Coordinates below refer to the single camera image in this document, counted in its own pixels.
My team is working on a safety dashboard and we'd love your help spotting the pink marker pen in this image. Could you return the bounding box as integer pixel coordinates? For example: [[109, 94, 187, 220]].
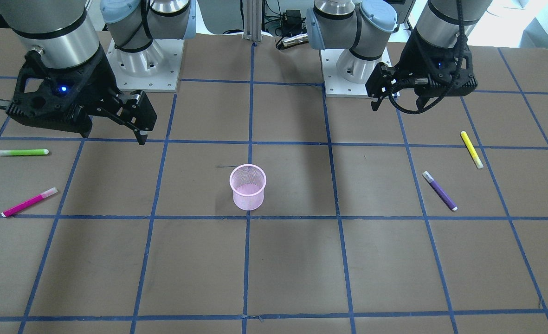
[[0, 187, 58, 218]]

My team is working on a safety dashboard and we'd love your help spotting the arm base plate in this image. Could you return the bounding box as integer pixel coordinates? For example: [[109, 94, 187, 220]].
[[320, 49, 391, 98], [107, 39, 185, 93]]

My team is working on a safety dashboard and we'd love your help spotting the pink mesh cup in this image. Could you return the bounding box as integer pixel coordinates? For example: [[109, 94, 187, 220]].
[[229, 164, 267, 211]]

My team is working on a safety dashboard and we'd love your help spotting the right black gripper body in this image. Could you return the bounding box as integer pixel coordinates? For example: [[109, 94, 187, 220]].
[[5, 47, 119, 138]]

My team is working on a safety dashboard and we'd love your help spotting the yellow marker pen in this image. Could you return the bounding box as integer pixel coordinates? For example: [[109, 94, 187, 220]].
[[460, 131, 484, 169]]

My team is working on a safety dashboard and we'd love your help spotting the green marker pen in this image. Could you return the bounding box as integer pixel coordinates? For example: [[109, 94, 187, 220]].
[[0, 148, 50, 157]]

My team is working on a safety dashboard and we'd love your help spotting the purple marker pen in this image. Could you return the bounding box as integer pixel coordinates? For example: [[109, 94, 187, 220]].
[[422, 171, 458, 212]]

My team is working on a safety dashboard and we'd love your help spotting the black power adapter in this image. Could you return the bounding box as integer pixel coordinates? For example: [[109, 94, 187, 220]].
[[282, 9, 302, 26]]

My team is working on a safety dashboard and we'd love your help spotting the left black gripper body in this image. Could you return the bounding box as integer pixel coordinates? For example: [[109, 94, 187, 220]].
[[390, 31, 478, 110]]

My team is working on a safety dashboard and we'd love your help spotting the aluminium frame post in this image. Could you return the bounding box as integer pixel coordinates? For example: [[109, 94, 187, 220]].
[[242, 0, 264, 45]]

